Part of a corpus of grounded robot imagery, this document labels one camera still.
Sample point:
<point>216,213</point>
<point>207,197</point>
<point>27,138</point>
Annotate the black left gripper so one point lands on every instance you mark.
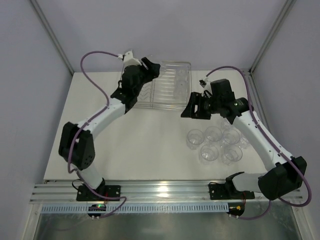
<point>146,69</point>

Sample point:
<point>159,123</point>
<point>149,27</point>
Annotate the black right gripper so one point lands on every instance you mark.
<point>198,105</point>

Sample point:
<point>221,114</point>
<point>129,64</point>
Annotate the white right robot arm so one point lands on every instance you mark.
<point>284,172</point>

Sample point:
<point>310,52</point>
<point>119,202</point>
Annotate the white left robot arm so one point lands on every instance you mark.
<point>77,146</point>

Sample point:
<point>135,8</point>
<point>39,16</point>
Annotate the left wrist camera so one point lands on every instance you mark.
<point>130,60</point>

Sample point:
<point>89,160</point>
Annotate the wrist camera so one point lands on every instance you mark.
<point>130,60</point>
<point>205,84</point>

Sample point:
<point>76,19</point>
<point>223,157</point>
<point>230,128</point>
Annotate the wire dish rack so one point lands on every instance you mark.
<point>158,94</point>

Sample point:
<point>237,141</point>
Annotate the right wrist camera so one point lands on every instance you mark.
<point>205,84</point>

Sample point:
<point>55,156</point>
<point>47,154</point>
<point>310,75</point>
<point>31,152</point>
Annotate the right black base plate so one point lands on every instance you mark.
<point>224,191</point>

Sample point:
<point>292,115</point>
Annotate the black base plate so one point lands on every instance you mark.
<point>224,191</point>
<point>109,191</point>

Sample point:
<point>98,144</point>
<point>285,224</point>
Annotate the slotted cable duct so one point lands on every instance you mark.
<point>135,208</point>

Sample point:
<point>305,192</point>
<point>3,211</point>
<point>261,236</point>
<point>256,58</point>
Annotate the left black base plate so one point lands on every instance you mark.
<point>109,191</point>

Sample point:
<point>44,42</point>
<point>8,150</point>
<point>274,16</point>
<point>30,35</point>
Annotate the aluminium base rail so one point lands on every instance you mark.
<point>170,191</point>

